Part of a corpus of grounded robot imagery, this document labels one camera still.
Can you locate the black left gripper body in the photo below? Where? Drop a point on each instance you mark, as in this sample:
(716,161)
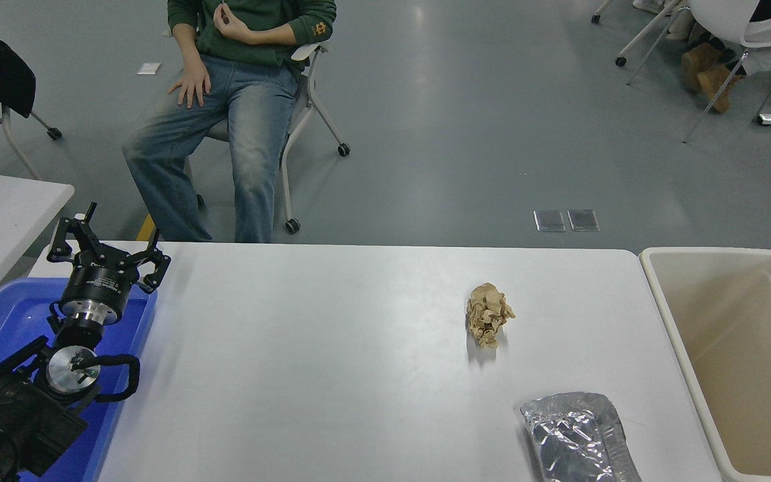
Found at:
(96,284)

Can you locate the tan paper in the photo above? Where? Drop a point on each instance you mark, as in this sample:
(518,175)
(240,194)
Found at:
(489,314)

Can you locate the silver foil tray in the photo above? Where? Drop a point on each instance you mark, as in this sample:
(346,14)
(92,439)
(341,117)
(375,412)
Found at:
(573,435)

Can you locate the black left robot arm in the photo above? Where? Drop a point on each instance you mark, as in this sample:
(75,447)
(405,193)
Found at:
(17,415)

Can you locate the person's right hand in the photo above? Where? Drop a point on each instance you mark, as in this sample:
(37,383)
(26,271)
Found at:
(191,84)

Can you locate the person's left hand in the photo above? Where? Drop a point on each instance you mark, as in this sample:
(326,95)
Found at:
(233,28)

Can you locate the blue plastic tray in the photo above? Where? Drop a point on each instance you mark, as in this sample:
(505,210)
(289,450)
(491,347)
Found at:
(11,314)

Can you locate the seated person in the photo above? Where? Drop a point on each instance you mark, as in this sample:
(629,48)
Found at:
(251,134)

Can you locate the white wheeled chair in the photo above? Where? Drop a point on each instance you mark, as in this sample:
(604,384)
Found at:
(312,100)

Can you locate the silver floor plate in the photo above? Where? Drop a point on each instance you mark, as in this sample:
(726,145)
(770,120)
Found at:
(549,221)
(583,220)

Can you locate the person with tan boots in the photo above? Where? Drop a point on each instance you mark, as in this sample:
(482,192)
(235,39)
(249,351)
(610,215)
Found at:
(707,67)

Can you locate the large pale plastic bin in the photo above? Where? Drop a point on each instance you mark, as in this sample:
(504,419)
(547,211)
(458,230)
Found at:
(760,402)

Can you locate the white shell chair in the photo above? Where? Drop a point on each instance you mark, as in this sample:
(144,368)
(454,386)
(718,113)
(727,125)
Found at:
(727,17)

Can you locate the white wheeled frame legs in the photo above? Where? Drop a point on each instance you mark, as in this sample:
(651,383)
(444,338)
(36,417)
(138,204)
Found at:
(620,61)

